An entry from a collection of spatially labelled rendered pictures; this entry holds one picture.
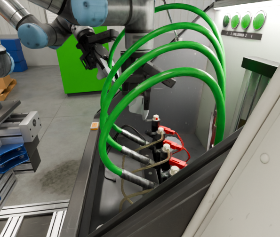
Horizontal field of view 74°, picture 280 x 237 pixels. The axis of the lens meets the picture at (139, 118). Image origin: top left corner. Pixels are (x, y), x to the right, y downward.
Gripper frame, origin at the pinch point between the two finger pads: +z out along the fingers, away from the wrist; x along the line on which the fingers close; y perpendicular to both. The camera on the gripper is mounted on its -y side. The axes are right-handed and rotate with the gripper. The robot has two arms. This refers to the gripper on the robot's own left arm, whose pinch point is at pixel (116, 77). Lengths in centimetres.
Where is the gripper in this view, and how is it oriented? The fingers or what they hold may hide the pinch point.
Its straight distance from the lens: 67.9
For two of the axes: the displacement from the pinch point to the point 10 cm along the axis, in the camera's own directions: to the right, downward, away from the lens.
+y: -7.0, 4.8, 5.3
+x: -5.0, 1.9, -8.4
